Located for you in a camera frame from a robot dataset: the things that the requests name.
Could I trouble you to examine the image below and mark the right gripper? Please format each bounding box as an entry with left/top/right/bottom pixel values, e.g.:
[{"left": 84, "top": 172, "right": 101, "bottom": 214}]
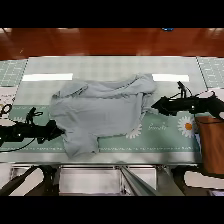
[{"left": 150, "top": 96, "right": 183, "bottom": 117}]

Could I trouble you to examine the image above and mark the black cable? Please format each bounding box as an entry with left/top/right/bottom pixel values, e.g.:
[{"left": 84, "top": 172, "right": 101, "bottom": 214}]
[{"left": 0, "top": 137, "right": 37, "bottom": 153}]

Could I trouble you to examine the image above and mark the grey T-shirt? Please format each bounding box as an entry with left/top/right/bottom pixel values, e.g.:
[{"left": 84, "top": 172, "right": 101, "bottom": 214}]
[{"left": 48, "top": 73, "right": 159, "bottom": 160}]

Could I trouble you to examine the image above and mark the brown garment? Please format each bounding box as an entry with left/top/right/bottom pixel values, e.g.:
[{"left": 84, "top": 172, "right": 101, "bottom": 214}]
[{"left": 194, "top": 114, "right": 224, "bottom": 177}]

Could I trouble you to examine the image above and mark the silver frame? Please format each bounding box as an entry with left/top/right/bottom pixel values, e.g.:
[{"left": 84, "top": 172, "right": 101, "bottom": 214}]
[{"left": 0, "top": 161, "right": 205, "bottom": 197}]

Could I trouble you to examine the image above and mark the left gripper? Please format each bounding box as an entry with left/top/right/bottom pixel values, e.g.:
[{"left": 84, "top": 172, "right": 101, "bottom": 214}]
[{"left": 44, "top": 119, "right": 66, "bottom": 143}]

